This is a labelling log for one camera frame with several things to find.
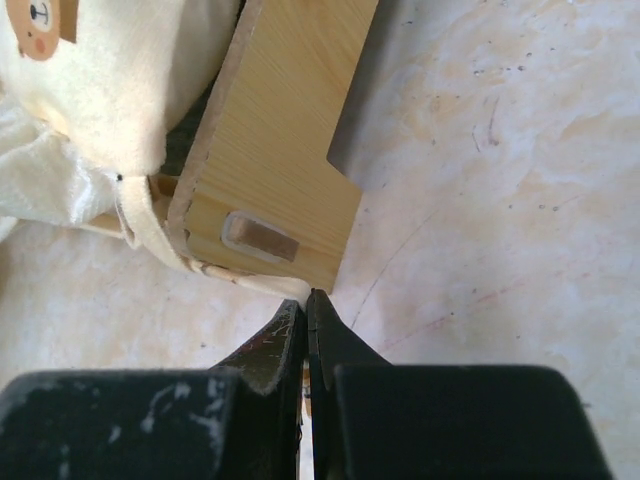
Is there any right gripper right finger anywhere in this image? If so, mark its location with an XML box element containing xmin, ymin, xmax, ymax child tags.
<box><xmin>307</xmin><ymin>290</ymin><xmax>612</xmax><ymax>479</ymax></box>

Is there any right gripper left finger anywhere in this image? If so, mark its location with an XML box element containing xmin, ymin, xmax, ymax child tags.
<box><xmin>1</xmin><ymin>301</ymin><xmax>305</xmax><ymax>479</ymax></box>

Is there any wooden pet bed frame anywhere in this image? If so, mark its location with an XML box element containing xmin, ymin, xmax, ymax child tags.
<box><xmin>79</xmin><ymin>0</ymin><xmax>381</xmax><ymax>294</ymax></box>

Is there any cream animal print cushion cover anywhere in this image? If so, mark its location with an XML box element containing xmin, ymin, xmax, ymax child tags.
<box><xmin>1</xmin><ymin>1</ymin><xmax>311</xmax><ymax>303</ymax></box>

